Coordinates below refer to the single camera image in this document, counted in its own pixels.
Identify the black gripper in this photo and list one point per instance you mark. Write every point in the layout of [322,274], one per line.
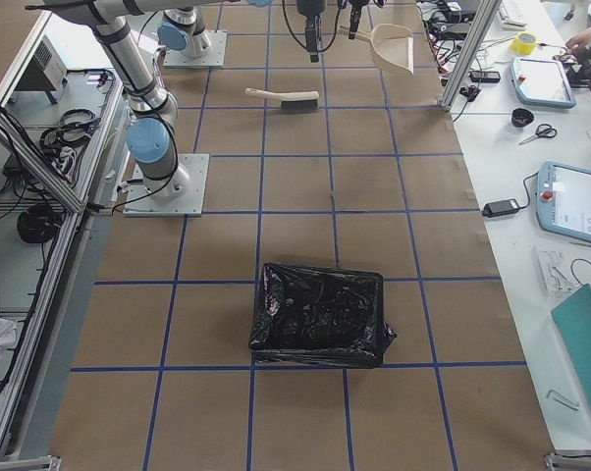
[307,7]
[354,16]

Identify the beige plastic dustpan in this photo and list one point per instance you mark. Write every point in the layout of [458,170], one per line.
[391,48]

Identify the beige hand brush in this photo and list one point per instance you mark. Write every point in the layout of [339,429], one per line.
[292,102]

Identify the yellow tape roll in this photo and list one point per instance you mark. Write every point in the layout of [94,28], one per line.
[524,43]

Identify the small black bowl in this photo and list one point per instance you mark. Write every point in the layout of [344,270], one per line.
[521,117]

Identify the blue teach pendant far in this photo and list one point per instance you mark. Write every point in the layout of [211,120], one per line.
[541,82]

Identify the blue teach pendant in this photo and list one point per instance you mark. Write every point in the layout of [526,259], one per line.
[564,200]
[541,82]

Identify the black scissors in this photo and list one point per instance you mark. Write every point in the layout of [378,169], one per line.
[543,130]

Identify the black power adapter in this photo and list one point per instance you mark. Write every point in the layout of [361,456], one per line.
[500,208]

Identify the blue teach pendant near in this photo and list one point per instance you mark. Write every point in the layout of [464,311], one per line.
[564,200]

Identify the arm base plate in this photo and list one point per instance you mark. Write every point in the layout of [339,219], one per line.
[182,195]
[202,54]

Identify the aluminium frame post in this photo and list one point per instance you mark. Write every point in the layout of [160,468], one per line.
[486,13]

